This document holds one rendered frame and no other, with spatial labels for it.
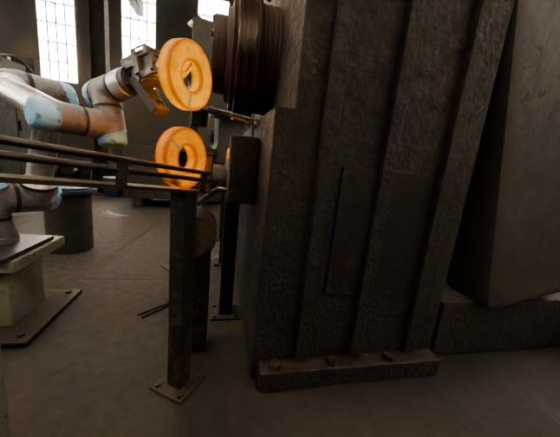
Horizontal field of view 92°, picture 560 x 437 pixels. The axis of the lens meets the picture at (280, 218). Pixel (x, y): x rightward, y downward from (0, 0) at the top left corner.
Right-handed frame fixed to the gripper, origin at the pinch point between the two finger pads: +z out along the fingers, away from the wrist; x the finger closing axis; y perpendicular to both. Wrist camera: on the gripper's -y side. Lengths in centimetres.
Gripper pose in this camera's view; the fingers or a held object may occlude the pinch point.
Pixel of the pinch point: (187, 68)
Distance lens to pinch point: 79.1
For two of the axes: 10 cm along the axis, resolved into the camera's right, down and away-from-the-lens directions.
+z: 9.1, -0.8, -4.0
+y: -1.4, -9.8, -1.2
